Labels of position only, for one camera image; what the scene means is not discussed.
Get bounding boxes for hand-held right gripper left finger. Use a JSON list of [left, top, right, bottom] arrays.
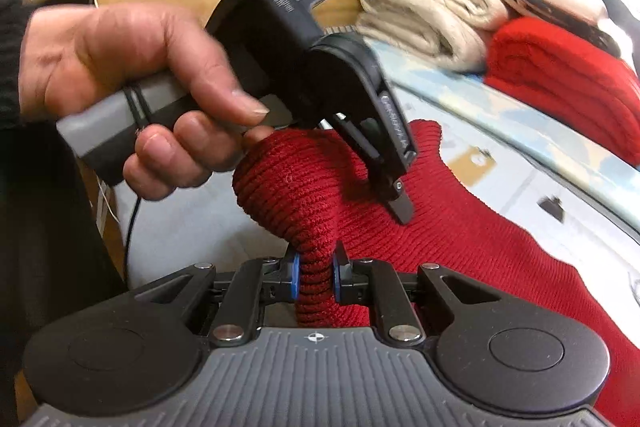
[[132, 252, 302, 348]]

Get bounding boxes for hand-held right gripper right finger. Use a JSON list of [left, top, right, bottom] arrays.
[[331, 241, 503, 348]]

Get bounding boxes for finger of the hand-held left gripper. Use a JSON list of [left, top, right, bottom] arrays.
[[327, 112, 383, 180], [367, 77, 419, 226]]

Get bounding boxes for red knit sweater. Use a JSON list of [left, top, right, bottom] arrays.
[[232, 119, 640, 427]]

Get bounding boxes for person's left hand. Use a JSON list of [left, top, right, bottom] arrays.
[[19, 2, 275, 204]]

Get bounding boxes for cream folded towel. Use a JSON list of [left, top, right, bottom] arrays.
[[356, 0, 512, 74]]

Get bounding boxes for bright red folded cloth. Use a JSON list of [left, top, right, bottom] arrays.
[[484, 17, 640, 168]]

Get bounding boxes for person's black clothing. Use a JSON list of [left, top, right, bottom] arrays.
[[0, 124, 130, 427]]

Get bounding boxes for black cable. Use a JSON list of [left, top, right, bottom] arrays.
[[122, 84, 151, 290]]

